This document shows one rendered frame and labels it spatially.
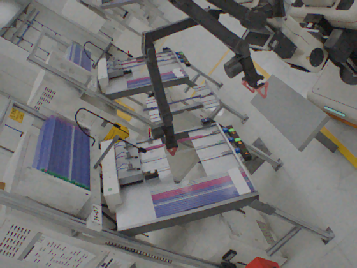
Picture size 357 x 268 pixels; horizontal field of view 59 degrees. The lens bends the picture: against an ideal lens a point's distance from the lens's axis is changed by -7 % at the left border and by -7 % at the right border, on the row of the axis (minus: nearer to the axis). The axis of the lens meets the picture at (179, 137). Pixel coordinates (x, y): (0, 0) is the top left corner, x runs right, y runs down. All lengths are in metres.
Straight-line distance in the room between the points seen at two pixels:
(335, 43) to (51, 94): 2.10
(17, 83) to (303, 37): 3.97
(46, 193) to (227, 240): 0.98
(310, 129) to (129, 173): 0.99
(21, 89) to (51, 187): 3.49
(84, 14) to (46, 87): 3.55
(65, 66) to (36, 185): 1.45
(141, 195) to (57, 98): 1.35
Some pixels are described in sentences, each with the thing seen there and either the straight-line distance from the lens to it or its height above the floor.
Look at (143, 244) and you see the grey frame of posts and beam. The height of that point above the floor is 1.07.
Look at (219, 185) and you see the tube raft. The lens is 1.76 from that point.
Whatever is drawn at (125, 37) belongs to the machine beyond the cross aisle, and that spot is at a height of 0.51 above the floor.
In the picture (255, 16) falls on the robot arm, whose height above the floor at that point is 1.26.
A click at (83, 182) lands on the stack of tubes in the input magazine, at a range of 1.67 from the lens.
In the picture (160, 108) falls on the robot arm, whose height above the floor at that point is 1.20.
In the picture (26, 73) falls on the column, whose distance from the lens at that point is 4.88.
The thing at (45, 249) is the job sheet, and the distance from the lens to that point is 1.74.
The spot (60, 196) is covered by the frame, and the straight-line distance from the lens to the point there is 1.62.
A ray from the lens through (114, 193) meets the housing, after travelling 1.73.
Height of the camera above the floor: 1.94
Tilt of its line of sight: 29 degrees down
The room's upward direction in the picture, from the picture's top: 61 degrees counter-clockwise
